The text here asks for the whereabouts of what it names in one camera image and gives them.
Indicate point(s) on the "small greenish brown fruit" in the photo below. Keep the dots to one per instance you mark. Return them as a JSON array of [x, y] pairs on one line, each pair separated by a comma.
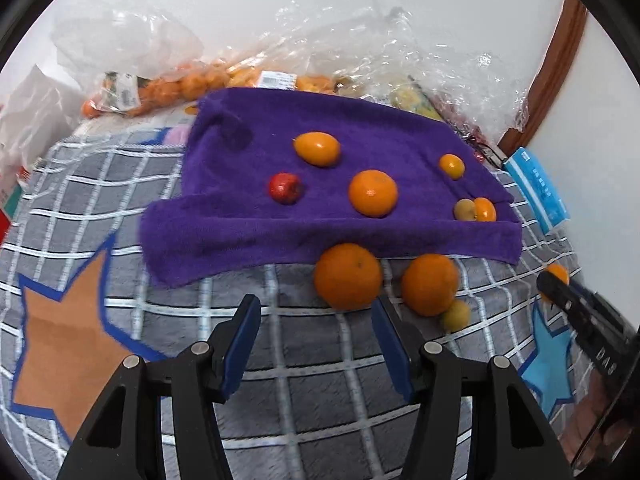
[[464, 209]]

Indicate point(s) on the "large orange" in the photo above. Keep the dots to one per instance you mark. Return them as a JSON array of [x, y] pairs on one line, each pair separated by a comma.
[[430, 284], [348, 276]]

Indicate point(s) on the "blue tissue pack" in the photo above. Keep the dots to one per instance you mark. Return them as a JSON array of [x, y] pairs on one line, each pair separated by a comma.
[[537, 190]]

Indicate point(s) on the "red fruits in bag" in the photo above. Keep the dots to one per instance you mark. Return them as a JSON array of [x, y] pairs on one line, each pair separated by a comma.
[[465, 130]]

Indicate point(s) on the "orange mandarin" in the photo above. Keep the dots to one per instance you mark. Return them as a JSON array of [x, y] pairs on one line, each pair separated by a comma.
[[373, 193]]

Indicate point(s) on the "large clear plastic bag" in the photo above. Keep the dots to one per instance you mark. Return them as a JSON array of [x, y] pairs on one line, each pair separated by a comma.
[[425, 70]]

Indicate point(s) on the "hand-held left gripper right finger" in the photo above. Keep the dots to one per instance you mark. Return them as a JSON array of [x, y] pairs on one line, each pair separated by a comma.
[[395, 355]]

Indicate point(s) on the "yellow package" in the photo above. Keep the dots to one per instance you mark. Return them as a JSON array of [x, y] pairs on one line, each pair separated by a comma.
[[415, 102]]

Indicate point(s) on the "brown wooden door frame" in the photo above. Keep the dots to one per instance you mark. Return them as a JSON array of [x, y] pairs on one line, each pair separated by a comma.
[[560, 60]]

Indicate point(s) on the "purple fleece towel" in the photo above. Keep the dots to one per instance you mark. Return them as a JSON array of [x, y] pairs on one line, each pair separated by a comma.
[[240, 220]]

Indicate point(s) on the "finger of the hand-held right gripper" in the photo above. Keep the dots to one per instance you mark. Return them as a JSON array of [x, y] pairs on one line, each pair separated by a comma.
[[557, 292], [587, 297]]

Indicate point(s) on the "green label bag of mandarins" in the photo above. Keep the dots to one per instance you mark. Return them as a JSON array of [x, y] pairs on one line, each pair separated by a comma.
[[165, 87]]

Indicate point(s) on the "small yellow fruit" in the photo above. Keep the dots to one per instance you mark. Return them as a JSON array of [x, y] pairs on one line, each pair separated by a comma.
[[456, 316]]

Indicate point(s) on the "orange kumquat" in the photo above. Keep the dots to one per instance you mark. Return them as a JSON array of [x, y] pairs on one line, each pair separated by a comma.
[[486, 210], [317, 148], [452, 166], [559, 275]]

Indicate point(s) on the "small red fruit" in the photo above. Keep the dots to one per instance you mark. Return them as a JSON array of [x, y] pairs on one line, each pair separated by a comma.
[[285, 188]]

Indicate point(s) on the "white plastic bag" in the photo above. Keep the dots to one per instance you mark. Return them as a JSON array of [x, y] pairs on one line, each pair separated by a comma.
[[35, 110]]

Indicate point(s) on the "person's right forearm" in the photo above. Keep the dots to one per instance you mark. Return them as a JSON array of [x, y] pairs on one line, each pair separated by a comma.
[[590, 415]]

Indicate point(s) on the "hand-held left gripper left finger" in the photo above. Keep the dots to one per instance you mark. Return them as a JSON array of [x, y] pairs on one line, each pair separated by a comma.
[[240, 350]]

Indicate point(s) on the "white label bag of mandarins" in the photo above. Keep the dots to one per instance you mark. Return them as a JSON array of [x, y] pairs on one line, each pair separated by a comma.
[[310, 82]]

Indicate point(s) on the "grey checked blanket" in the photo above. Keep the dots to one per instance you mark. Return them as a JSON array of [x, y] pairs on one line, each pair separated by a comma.
[[300, 410]]

